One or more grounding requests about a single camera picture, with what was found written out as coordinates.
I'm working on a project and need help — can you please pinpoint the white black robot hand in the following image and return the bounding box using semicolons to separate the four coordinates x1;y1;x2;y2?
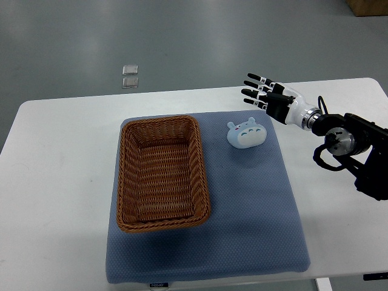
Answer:
241;73;321;129

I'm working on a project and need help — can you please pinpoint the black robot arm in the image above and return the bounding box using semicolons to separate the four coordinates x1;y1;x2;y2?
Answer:
241;73;387;201

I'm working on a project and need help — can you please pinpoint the blue plush toy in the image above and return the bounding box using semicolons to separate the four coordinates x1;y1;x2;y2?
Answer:
227;117;267;149

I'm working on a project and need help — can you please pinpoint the brown wicker basket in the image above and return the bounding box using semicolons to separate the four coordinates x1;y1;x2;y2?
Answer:
116;115;211;233

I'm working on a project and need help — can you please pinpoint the cardboard box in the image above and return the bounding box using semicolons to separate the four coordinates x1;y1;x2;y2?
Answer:
346;0;388;17

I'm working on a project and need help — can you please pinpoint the blue cushion mat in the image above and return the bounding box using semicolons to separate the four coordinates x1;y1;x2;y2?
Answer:
105;110;310;284

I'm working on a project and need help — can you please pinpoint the lower metal floor plate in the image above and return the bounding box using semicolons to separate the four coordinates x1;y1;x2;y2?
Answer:
122;77;139;89

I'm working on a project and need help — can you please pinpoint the metal floor plate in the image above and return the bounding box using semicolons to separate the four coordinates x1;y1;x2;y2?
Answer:
122;64;138;76
122;77;139;89

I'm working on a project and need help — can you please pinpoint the upper metal floor plate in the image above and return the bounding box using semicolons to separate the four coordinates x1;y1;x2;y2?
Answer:
122;64;138;76

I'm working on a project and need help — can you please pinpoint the white table leg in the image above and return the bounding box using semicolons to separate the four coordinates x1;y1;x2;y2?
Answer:
315;278;333;291

